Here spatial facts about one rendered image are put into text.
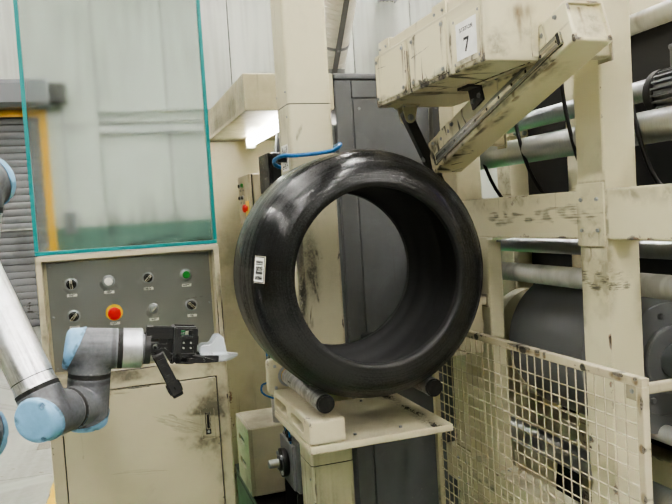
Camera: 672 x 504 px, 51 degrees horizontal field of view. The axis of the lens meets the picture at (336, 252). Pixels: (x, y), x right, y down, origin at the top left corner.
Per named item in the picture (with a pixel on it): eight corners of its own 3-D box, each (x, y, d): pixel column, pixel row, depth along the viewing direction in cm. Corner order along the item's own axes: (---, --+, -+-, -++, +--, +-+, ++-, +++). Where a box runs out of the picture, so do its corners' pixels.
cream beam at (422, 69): (375, 108, 204) (371, 57, 203) (452, 107, 212) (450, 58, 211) (482, 61, 146) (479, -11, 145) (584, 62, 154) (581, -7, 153)
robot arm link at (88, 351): (62, 368, 158) (65, 323, 158) (121, 367, 162) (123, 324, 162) (60, 376, 149) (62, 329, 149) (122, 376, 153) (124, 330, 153)
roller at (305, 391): (279, 383, 196) (280, 366, 196) (295, 383, 198) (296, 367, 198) (316, 414, 163) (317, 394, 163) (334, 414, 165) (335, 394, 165)
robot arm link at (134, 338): (122, 372, 153) (121, 363, 163) (145, 371, 155) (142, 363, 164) (124, 330, 153) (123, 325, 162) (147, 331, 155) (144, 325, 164)
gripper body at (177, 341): (201, 328, 159) (146, 328, 155) (199, 366, 159) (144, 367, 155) (197, 324, 166) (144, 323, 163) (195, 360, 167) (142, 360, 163)
